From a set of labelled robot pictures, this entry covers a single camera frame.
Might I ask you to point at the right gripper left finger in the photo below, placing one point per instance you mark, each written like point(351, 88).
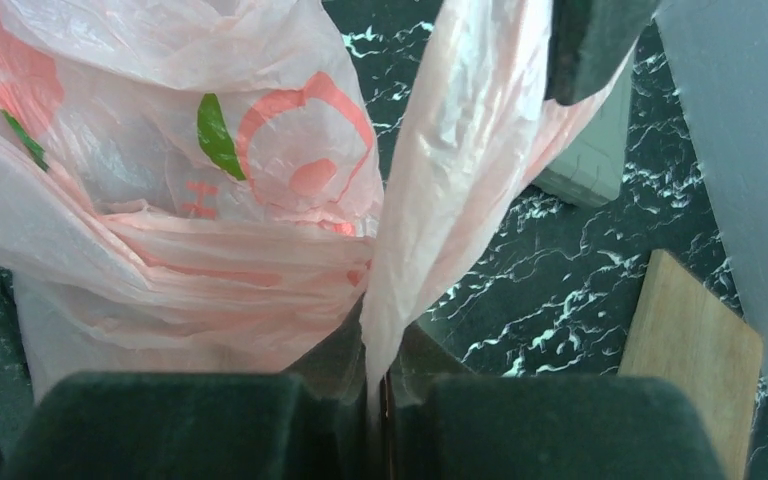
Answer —
point(305, 422)

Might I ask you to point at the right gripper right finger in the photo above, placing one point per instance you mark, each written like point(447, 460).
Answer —
point(448, 422)

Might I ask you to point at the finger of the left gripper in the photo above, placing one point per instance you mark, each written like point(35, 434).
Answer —
point(589, 40)

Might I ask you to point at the grey plastic case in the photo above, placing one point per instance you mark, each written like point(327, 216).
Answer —
point(580, 150)

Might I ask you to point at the pink plastic bag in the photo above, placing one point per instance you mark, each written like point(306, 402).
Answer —
point(194, 186)

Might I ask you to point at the wooden board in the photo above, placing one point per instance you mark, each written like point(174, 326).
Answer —
point(685, 334)

